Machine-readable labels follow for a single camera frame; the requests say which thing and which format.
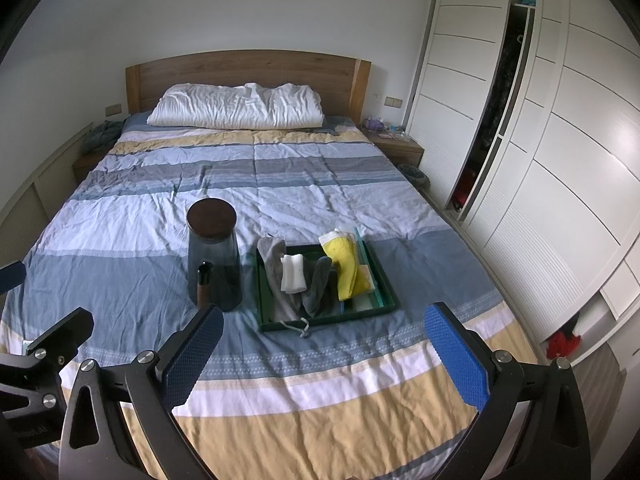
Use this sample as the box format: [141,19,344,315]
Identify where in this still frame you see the grey-blue crumpled clothes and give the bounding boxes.
[82,120,123,155]

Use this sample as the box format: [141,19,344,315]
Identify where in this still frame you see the white sliding-door wardrobe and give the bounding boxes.
[405,0,640,366]

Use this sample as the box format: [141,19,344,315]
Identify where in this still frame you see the yellow towel with white trim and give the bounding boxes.
[319,227,373,302]

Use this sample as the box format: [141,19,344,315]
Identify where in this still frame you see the wooden nightstand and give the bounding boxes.
[367,130,426,167]
[72,152,108,181]

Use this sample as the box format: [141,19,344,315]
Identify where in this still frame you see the wooden bed headboard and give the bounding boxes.
[125,50,372,121]

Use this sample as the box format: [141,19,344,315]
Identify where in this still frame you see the striped blue yellow blanket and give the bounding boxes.
[0,125,538,480]

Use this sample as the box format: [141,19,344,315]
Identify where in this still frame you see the cream radiator cover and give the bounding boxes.
[0,122,93,261]

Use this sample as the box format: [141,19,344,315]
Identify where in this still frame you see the red bag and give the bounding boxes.
[452,170,476,208]

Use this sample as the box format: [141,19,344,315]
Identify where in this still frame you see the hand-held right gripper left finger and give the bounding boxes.
[59,304,225,480]

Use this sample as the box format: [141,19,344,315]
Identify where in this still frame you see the white folded duvet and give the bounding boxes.
[146,82,325,129]

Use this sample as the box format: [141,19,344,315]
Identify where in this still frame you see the small brown bottle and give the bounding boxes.
[196,261,214,308]

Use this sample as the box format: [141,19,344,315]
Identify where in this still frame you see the white textured cloth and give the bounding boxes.
[280,254,306,295]

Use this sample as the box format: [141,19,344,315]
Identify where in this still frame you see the glass jar with wooden lid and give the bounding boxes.
[186,198,245,312]

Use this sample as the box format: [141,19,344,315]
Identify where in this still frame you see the dark hanging clothes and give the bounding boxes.
[452,7,531,211]

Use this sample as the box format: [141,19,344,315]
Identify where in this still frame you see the dark green tray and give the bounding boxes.
[255,239,400,333]

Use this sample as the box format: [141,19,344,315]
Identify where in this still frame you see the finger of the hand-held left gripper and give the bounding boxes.
[20,307,95,367]
[0,261,27,293]

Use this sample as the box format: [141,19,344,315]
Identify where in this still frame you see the red plush toy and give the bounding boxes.
[546,332,583,360]

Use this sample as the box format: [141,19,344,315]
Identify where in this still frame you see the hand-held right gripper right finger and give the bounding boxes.
[424,302,591,480]

